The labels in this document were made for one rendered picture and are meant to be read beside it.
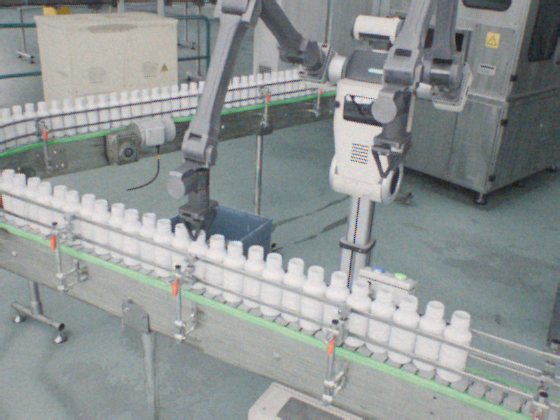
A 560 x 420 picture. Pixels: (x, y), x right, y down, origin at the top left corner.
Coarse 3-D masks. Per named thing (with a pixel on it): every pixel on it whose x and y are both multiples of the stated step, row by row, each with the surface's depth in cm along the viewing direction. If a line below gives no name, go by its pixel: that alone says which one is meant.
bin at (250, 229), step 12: (216, 216) 237; (228, 216) 234; (240, 216) 231; (252, 216) 228; (264, 216) 226; (192, 228) 235; (216, 228) 239; (228, 228) 236; (240, 228) 233; (252, 228) 230; (264, 228) 221; (228, 240) 238; (240, 240) 207; (252, 240) 215; (264, 240) 224; (264, 252) 226
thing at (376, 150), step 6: (384, 144) 143; (372, 150) 141; (378, 150) 140; (384, 150) 140; (390, 150) 140; (378, 156) 143; (390, 156) 140; (396, 156) 139; (378, 162) 143; (390, 162) 141; (378, 168) 144; (390, 168) 142; (384, 174) 144
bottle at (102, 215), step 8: (104, 200) 179; (96, 208) 177; (104, 208) 178; (96, 216) 178; (104, 216) 178; (96, 232) 179; (104, 232) 179; (96, 240) 181; (104, 240) 180; (96, 248) 182
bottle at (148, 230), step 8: (144, 216) 172; (152, 216) 173; (144, 224) 171; (152, 224) 171; (144, 232) 171; (152, 232) 171; (144, 248) 172; (152, 248) 172; (144, 256) 174; (152, 256) 174; (144, 264) 175
